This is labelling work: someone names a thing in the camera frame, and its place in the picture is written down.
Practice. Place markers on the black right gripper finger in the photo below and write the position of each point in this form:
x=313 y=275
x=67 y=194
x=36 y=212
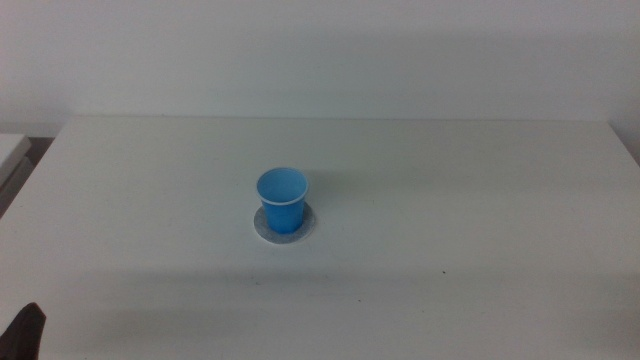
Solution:
x=22 y=335

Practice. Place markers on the blue plastic cup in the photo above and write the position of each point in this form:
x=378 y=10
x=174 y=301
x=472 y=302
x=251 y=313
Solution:
x=283 y=210

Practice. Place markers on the round grey cup mat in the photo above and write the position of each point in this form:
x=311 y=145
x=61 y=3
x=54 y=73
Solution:
x=308 y=224

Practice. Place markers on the white side table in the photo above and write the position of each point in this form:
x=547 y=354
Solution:
x=10 y=155

